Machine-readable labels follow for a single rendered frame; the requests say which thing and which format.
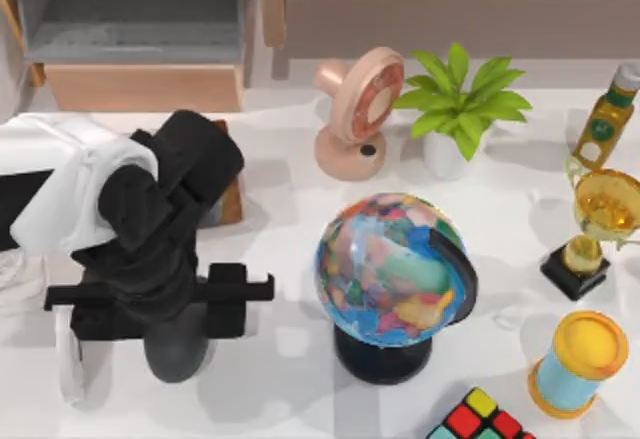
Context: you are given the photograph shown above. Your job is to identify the dark grey cylinder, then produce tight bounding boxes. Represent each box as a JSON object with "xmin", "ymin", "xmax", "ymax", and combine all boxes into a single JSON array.
[{"xmin": 143, "ymin": 303, "xmax": 210, "ymax": 384}]

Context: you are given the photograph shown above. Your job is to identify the brown wooden block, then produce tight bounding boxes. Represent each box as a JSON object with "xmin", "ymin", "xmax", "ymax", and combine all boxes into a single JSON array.
[{"xmin": 198, "ymin": 118, "xmax": 245, "ymax": 228}]

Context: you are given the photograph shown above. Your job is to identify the colourful globe on black stand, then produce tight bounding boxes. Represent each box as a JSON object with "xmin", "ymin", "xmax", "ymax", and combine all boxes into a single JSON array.
[{"xmin": 314, "ymin": 192, "xmax": 480, "ymax": 386}]

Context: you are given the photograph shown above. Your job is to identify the pale wooden drawer front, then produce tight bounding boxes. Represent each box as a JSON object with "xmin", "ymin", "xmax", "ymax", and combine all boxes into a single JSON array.
[{"xmin": 45, "ymin": 62, "xmax": 240, "ymax": 113}]

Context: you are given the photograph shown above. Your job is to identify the pink desk fan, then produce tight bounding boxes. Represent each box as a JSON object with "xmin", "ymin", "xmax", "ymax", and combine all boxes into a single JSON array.
[{"xmin": 313, "ymin": 46, "xmax": 406, "ymax": 182}]

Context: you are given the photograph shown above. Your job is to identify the colourful puzzle cube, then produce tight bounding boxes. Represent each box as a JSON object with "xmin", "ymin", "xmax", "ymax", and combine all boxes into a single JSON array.
[{"xmin": 424, "ymin": 386, "xmax": 537, "ymax": 439}]

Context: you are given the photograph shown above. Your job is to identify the grey pierced drawer inside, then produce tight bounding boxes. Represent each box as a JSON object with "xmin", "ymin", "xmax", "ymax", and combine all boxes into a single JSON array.
[{"xmin": 13, "ymin": 0, "xmax": 250, "ymax": 66}]

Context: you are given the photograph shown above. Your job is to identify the green plant in white pot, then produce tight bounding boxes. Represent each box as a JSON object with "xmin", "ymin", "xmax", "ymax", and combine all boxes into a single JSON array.
[{"xmin": 391, "ymin": 42, "xmax": 534, "ymax": 181}]

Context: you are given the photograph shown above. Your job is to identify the yellow and blue can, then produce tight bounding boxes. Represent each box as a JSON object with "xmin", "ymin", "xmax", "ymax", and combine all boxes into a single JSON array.
[{"xmin": 528, "ymin": 309, "xmax": 629, "ymax": 421}]

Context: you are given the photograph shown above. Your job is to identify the wooden open shelf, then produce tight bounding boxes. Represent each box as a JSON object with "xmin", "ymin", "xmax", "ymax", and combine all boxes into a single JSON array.
[{"xmin": 261, "ymin": 0, "xmax": 640, "ymax": 81}]

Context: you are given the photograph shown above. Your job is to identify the gold trophy on black base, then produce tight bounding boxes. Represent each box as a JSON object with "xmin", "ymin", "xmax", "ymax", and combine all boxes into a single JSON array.
[{"xmin": 539, "ymin": 155, "xmax": 640, "ymax": 303}]

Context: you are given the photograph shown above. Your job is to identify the yellow oil bottle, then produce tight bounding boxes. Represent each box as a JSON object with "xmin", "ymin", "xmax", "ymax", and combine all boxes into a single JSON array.
[{"xmin": 571, "ymin": 62, "xmax": 640, "ymax": 171}]

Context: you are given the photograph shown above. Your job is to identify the wooden cupboard frame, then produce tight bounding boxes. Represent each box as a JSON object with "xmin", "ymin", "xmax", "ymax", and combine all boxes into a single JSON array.
[{"xmin": 0, "ymin": 0, "xmax": 47, "ymax": 88}]

